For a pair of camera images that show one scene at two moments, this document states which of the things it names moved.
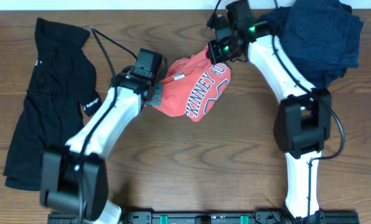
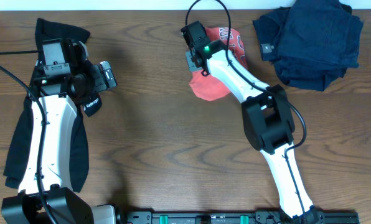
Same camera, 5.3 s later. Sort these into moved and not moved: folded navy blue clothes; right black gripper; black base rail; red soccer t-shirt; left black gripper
Moved: right black gripper; left black gripper; red soccer t-shirt
Not moved: black base rail; folded navy blue clothes
